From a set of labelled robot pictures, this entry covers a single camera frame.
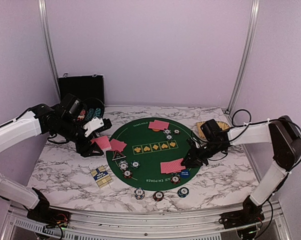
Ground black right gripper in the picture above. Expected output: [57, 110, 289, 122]
[181, 140, 224, 168]

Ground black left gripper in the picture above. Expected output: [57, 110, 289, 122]
[56, 116, 104, 157]

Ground red backed card deck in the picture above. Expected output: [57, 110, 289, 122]
[91, 135, 112, 153]

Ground blue small blind button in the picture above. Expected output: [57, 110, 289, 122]
[179, 169, 190, 179]

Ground red card being dealt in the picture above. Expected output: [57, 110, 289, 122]
[160, 158, 186, 173]

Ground red card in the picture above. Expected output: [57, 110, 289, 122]
[160, 162, 184, 174]

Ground blue white chip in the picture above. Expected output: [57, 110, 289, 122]
[163, 129, 171, 135]

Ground teal 50 chip stack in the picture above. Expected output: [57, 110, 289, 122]
[177, 187, 190, 198]

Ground blue tan chips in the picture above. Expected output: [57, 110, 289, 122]
[118, 160, 129, 171]

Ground brown 100 chips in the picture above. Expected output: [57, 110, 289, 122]
[123, 169, 133, 179]

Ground brown 100 chip stack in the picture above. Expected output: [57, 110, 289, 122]
[153, 191, 164, 202]

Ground teal 50 chips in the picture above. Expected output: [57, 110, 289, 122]
[131, 160, 141, 169]

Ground blue tan 10 chip stack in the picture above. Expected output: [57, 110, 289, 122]
[134, 187, 145, 200]

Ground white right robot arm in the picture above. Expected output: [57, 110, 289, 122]
[181, 115, 301, 224]

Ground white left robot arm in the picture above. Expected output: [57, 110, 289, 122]
[0, 93, 111, 223]

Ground blue texas holdem card box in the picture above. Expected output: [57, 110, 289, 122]
[90, 166, 113, 188]

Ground dark green chip row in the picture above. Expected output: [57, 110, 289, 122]
[85, 108, 95, 121]

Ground teal 50 chip row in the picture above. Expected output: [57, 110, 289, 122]
[92, 108, 102, 119]

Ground black triangular all-in marker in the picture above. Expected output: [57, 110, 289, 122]
[111, 150, 127, 161]

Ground green round poker mat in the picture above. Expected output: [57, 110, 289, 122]
[105, 117, 200, 191]

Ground black poker chip case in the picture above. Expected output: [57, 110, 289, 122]
[58, 74, 105, 109]

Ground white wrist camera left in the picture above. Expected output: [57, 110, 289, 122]
[83, 117, 104, 138]

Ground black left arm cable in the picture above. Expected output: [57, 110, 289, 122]
[82, 97, 106, 121]

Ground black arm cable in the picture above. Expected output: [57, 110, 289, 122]
[210, 108, 301, 161]
[82, 97, 106, 121]

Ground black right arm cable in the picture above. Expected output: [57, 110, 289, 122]
[210, 108, 301, 161]

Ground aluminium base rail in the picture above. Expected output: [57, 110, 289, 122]
[0, 199, 291, 240]

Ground left aluminium frame post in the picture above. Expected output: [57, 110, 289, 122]
[37, 0, 60, 83]

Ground aluminium frame post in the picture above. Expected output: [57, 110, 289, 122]
[37, 0, 60, 83]
[226, 0, 261, 114]

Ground right aluminium frame post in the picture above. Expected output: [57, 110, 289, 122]
[226, 0, 261, 114]

